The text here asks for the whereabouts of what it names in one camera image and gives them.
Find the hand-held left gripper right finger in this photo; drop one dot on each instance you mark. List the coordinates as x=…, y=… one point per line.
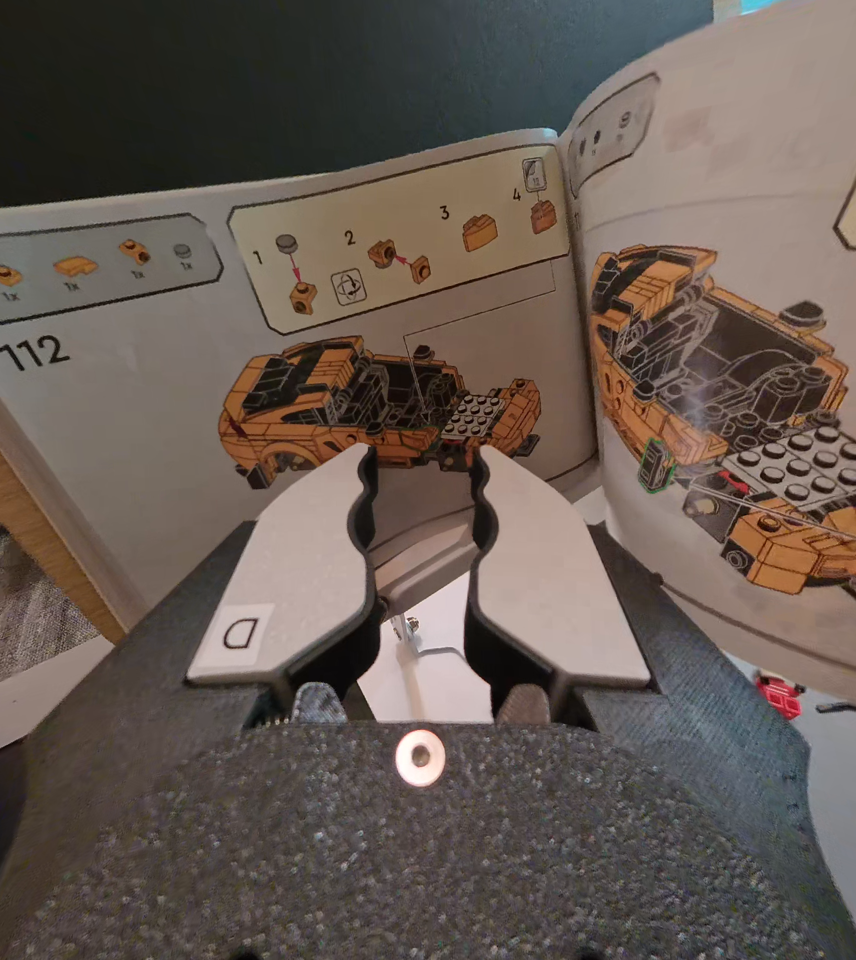
x=555, y=585

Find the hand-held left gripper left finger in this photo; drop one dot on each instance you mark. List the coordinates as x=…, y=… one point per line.
x=300, y=570

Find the red lego minifigure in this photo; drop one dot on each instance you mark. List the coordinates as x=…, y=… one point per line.
x=780, y=694

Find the lego instruction booklet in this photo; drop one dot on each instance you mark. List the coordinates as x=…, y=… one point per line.
x=435, y=300

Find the black lego wrench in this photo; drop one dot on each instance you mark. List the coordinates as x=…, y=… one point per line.
x=842, y=707

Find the white book stand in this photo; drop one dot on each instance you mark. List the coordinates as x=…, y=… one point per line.
x=416, y=566

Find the black backdrop board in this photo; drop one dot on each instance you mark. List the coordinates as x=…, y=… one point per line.
x=247, y=82

